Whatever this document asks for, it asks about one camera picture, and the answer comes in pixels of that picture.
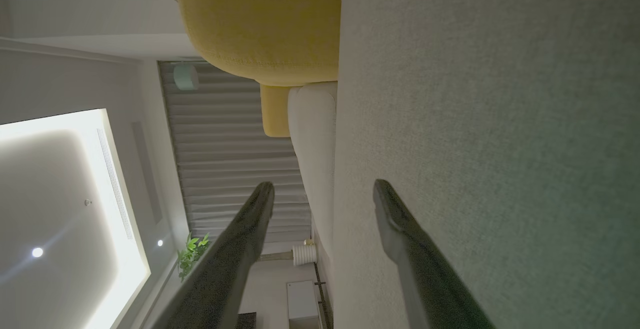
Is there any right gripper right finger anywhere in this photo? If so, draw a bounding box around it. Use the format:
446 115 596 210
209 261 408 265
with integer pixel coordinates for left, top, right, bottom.
372 179 496 329

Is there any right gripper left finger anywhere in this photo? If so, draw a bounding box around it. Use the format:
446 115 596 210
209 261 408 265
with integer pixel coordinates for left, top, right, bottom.
150 181 276 329

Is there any green potted plant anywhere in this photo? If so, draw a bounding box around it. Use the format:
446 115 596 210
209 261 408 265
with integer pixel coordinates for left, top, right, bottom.
176 232 211 282

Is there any white ribbed basket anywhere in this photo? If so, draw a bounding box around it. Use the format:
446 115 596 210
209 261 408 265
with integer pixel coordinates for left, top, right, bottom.
292 243 318 267

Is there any white low cabinet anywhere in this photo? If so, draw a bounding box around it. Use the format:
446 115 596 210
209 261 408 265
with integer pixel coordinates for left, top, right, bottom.
286 264 333 329

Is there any grey pleated curtain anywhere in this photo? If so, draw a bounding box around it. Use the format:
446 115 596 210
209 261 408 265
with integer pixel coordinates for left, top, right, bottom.
159 60 313 245

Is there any long white air vent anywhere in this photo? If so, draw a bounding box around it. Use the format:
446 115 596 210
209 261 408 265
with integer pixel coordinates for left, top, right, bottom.
96 128 135 241

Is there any grey sofa seat cushion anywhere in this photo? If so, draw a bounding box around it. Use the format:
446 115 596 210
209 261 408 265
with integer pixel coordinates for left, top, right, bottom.
287 81 339 260

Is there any small yellow sofa back cushion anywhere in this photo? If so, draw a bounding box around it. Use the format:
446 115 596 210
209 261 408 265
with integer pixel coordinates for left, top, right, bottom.
260 84 292 138

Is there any large grey sofa chaise cushion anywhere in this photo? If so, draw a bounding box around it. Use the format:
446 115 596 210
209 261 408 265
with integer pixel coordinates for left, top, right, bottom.
332 0 640 329

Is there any round white ceiling device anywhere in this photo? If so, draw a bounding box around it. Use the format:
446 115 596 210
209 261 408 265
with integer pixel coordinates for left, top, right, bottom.
172 63 200 91

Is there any large yellow sofa back cushion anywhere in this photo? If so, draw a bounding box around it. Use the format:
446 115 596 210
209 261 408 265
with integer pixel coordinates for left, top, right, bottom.
175 0 344 87

